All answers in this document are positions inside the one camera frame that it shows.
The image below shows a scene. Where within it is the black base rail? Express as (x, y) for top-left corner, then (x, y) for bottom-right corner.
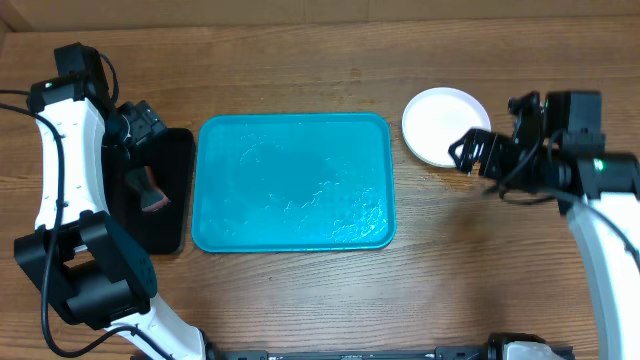
(130, 332), (576, 360)

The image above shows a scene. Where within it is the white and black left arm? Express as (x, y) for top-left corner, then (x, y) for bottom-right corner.
(14, 43), (216, 359)

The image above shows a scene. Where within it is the black rectangular tray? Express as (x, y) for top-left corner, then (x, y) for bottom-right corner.
(102, 128), (196, 255)

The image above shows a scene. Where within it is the blue plastic tray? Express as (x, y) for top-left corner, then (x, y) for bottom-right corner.
(191, 112), (397, 253)

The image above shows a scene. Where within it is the white plate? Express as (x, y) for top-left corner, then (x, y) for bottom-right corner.
(401, 87), (492, 168)

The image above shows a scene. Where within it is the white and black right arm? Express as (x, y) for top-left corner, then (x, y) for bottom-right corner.
(448, 90), (639, 359)

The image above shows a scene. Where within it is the green and pink sponge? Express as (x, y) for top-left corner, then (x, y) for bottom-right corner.
(125, 166), (170, 213)

